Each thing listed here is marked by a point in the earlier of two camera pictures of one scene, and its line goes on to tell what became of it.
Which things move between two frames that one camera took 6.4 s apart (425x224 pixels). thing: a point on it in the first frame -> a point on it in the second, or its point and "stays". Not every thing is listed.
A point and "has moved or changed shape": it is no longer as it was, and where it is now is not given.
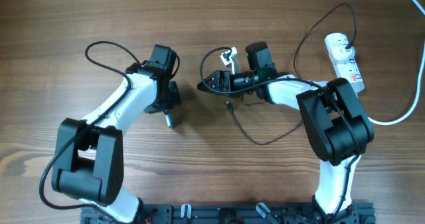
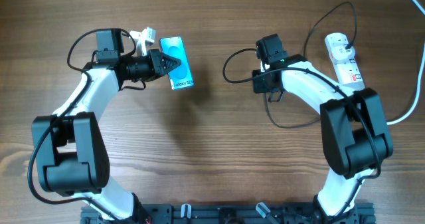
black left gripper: (174, 100) -> (156, 58)
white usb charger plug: (341, 53) stays
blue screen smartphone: (169, 120) -> (180, 77)
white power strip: (348, 68) stays
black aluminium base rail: (234, 214) stays
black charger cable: (228, 104) has moved or changed shape
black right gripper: (220, 76) -> (259, 87)
